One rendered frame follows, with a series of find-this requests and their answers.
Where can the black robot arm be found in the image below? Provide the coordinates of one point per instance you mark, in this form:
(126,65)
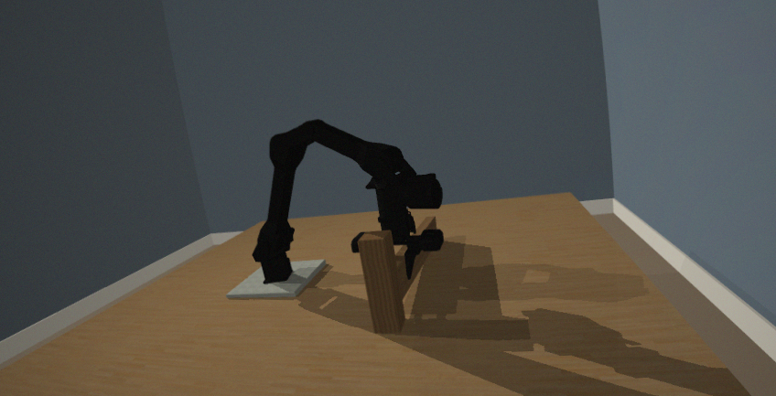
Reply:
(381,161)

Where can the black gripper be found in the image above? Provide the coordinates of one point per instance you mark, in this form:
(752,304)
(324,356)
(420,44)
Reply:
(397,222)

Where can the brown wooden post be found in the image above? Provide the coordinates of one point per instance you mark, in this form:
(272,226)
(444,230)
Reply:
(382,283)

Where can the brown wooden rail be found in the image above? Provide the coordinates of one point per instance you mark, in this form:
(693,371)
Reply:
(429,223)

